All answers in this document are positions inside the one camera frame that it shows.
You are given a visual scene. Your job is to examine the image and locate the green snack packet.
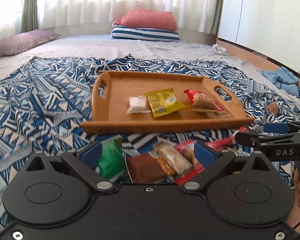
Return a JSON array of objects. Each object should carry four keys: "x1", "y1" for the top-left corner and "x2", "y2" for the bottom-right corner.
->
[{"x1": 95, "y1": 135, "x2": 126, "y2": 183}]

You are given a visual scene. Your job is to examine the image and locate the pink snack packet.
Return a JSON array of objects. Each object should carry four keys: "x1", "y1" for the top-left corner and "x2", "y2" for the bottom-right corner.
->
[{"x1": 174, "y1": 140, "x2": 203, "y2": 170}]

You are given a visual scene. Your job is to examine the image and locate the beige biscuit snack packet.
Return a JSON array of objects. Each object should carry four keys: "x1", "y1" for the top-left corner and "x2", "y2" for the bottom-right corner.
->
[{"x1": 153, "y1": 142, "x2": 193, "y2": 176}]

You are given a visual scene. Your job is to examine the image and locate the brown chocolate snack packet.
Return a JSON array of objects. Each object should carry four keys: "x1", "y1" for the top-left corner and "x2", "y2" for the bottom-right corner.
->
[{"x1": 126, "y1": 153, "x2": 176, "y2": 183}]

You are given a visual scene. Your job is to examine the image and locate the red nut snack bag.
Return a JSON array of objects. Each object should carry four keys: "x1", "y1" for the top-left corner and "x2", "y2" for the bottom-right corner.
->
[{"x1": 184, "y1": 89, "x2": 229, "y2": 116}]

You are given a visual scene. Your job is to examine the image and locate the white clear snack packet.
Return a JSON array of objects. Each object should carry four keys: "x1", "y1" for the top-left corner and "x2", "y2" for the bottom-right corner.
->
[{"x1": 127, "y1": 96, "x2": 151, "y2": 114}]

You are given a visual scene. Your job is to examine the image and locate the yellow snack packet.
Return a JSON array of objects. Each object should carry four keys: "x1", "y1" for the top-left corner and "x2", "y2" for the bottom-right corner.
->
[{"x1": 145, "y1": 88, "x2": 186, "y2": 118}]

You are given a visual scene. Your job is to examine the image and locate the red wafer bar packet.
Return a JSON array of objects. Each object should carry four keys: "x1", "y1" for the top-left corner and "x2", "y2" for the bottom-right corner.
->
[{"x1": 174, "y1": 164, "x2": 205, "y2": 186}]

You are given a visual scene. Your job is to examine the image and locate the long red stick packet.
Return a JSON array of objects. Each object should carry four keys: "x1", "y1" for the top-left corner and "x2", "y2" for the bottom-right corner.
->
[{"x1": 205, "y1": 126, "x2": 250, "y2": 152}]

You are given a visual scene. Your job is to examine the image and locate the brown wrapper scrap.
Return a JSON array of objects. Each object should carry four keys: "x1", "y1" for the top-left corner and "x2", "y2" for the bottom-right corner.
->
[{"x1": 266, "y1": 102, "x2": 279, "y2": 115}]

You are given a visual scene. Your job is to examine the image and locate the light blue cloth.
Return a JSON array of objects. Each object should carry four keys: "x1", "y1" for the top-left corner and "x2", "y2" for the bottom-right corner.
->
[{"x1": 261, "y1": 67, "x2": 300, "y2": 98}]

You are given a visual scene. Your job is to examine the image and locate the wooden serving tray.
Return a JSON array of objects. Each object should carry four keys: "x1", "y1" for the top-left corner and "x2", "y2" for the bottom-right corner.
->
[{"x1": 81, "y1": 71, "x2": 254, "y2": 134}]

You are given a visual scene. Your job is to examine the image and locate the blue striped pillow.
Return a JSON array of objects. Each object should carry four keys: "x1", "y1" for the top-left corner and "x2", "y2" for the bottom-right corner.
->
[{"x1": 110, "y1": 25, "x2": 180, "y2": 42}]

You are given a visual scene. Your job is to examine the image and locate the purple pillow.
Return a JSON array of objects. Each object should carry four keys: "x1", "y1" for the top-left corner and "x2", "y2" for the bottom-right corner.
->
[{"x1": 0, "y1": 30, "x2": 59, "y2": 57}]

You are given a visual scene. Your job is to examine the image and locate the white sheer curtain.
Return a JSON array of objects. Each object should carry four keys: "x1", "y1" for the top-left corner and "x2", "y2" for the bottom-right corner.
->
[{"x1": 37, "y1": 0, "x2": 217, "y2": 33}]

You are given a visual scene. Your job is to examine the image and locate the right grey green curtain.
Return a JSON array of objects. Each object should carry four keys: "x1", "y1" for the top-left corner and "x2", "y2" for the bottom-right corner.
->
[{"x1": 211, "y1": 0, "x2": 223, "y2": 35}]

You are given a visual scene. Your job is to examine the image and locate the grey green curtain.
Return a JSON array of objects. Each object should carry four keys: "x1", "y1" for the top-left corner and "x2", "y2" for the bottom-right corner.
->
[
  {"x1": 20, "y1": 0, "x2": 38, "y2": 33},
  {"x1": 211, "y1": 0, "x2": 223, "y2": 35}
]

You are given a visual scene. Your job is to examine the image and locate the red pillow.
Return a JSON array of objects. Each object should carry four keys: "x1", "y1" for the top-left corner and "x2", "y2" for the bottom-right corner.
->
[{"x1": 113, "y1": 9, "x2": 178, "y2": 31}]

